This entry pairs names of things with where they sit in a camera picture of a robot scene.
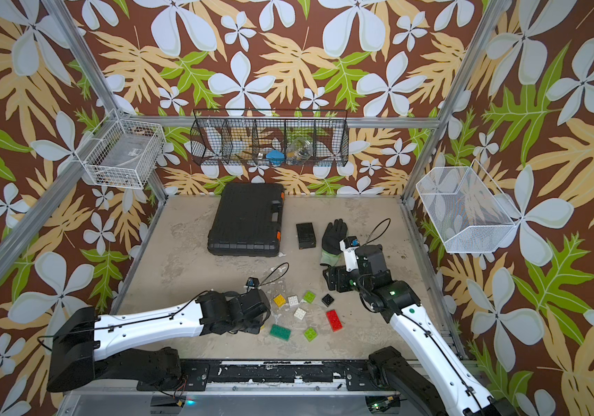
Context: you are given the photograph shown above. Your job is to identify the yellow lego brick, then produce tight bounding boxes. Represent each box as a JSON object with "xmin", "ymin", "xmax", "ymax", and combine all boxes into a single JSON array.
[{"xmin": 273, "ymin": 295, "xmax": 286, "ymax": 309}]

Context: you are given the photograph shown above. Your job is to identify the black lego brick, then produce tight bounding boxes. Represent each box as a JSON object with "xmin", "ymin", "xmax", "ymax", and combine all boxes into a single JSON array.
[{"xmin": 322, "ymin": 294, "xmax": 334, "ymax": 307}]

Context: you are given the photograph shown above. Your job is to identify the dark green lego brick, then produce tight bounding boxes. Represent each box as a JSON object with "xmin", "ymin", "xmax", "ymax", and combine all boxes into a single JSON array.
[{"xmin": 269, "ymin": 324, "xmax": 292, "ymax": 341}]

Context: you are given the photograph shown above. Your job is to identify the red lego brick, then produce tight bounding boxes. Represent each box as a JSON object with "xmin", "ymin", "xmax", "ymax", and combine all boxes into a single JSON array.
[{"xmin": 326, "ymin": 310, "xmax": 343, "ymax": 332}]

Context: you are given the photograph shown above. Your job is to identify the white lego brick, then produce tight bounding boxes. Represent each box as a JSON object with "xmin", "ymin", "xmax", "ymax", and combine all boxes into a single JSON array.
[
  {"xmin": 288, "ymin": 296, "xmax": 300, "ymax": 307},
  {"xmin": 293, "ymin": 308, "xmax": 307, "ymax": 321}
]

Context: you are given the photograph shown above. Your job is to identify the lime green lego brick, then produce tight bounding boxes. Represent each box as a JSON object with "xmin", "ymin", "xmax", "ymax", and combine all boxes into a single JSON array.
[
  {"xmin": 304, "ymin": 328, "xmax": 318, "ymax": 343},
  {"xmin": 303, "ymin": 291, "xmax": 316, "ymax": 304}
]

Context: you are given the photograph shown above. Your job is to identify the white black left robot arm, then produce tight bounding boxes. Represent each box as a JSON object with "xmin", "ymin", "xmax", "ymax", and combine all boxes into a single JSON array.
[{"xmin": 46, "ymin": 288, "xmax": 271, "ymax": 393}]

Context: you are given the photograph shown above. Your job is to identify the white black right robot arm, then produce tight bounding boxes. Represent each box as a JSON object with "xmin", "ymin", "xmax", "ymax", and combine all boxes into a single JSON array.
[{"xmin": 321, "ymin": 242, "xmax": 516, "ymax": 415}]

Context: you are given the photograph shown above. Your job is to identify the lime green lego brick front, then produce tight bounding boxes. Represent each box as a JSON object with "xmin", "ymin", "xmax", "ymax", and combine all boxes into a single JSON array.
[{"xmin": 304, "ymin": 328, "xmax": 318, "ymax": 343}]

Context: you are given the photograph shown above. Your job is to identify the black green work glove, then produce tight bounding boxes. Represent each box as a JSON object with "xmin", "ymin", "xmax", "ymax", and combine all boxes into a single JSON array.
[{"xmin": 320, "ymin": 218, "xmax": 348, "ymax": 267}]

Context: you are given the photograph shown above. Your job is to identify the small black battery box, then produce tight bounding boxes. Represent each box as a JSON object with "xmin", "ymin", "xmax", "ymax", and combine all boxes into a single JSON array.
[{"xmin": 296, "ymin": 223, "xmax": 317, "ymax": 250}]

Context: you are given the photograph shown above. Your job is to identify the black plastic tool case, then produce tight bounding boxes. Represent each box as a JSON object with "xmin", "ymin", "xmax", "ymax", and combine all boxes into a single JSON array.
[{"xmin": 208, "ymin": 183, "xmax": 285, "ymax": 258}]

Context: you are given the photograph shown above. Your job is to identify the white mesh basket right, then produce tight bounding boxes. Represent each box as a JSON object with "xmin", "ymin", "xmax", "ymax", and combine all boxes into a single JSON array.
[{"xmin": 416, "ymin": 161, "xmax": 520, "ymax": 254}]

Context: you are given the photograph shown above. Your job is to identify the clear plastic in basket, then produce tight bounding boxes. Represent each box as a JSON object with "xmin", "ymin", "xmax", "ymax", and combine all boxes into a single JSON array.
[{"xmin": 286, "ymin": 136, "xmax": 313, "ymax": 166}]

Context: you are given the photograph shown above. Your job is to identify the blue object in basket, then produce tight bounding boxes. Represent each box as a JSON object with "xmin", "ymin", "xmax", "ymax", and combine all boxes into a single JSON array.
[{"xmin": 266, "ymin": 150, "xmax": 286, "ymax": 166}]

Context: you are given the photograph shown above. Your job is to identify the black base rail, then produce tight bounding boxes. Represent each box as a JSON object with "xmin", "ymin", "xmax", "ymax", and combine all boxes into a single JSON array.
[{"xmin": 137, "ymin": 359, "xmax": 379, "ymax": 393}]

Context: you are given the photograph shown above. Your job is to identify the black wire basket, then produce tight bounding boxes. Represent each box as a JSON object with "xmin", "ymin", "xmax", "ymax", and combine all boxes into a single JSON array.
[{"xmin": 187, "ymin": 109, "xmax": 350, "ymax": 167}]

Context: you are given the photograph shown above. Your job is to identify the white wire basket left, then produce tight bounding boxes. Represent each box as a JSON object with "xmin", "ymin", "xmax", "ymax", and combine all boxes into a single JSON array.
[{"xmin": 80, "ymin": 119, "xmax": 166, "ymax": 190}]

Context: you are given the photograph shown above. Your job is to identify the aluminium frame post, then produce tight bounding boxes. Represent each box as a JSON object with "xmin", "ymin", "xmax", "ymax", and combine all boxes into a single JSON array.
[{"xmin": 401, "ymin": 0, "xmax": 512, "ymax": 203}]

